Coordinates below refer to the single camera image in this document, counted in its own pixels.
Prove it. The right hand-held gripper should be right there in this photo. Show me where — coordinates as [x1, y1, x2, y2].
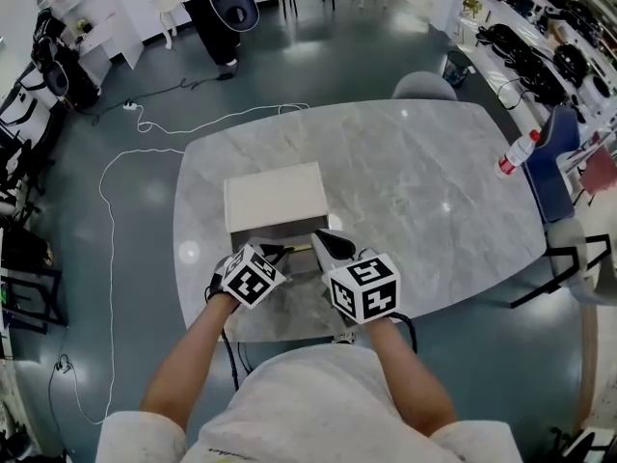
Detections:
[309, 228, 403, 326]

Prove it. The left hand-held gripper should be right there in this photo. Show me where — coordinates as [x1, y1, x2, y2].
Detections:
[206, 240, 291, 312]

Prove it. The white drawer box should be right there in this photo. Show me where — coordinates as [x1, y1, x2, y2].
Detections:
[224, 161, 342, 286]

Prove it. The person's right forearm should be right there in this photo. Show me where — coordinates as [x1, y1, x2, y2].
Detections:
[363, 315, 457, 438]

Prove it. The person's left forearm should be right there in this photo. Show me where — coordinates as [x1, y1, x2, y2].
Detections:
[139, 291, 241, 433]

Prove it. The person's white t-shirt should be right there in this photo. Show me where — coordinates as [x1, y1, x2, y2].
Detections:
[95, 343, 524, 463]

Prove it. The grey round-back chair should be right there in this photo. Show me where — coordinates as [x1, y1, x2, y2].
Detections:
[390, 71, 458, 101]

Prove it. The clear bottle with red label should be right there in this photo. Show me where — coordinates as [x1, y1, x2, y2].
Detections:
[496, 128, 542, 178]

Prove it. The black mesh wastebasket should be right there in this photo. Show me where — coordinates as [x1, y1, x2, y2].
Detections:
[442, 50, 471, 89]

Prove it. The blue chair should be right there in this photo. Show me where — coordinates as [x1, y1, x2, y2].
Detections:
[523, 105, 582, 225]

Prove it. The grey chair with black legs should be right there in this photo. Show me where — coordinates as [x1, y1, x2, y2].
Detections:
[510, 217, 617, 308]

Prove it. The pile of black gear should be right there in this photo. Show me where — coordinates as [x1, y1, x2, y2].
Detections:
[476, 24, 568, 105]

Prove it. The white ornate side table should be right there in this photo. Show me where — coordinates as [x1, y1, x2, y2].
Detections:
[148, 0, 187, 50]

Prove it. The white open shelf unit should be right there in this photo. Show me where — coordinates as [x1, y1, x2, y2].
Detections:
[45, 0, 145, 70]

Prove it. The white metal shelf rack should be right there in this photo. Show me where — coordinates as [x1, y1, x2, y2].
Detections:
[455, 0, 617, 132]

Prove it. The black helmet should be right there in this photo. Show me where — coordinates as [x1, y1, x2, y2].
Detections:
[552, 43, 590, 85]

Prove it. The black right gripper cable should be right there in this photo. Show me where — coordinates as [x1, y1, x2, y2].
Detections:
[392, 312, 418, 354]

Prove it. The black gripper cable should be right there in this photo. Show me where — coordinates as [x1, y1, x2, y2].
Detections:
[219, 328, 242, 391]
[392, 312, 418, 354]

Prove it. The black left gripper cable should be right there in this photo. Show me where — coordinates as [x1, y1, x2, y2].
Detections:
[219, 328, 242, 391]

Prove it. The long white floor cable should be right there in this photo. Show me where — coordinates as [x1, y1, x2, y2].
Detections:
[98, 102, 309, 424]

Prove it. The power strip with black cable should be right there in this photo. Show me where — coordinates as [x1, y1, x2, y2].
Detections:
[47, 353, 76, 452]

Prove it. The black metal frame chair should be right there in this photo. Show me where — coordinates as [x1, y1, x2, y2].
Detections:
[0, 224, 68, 333]

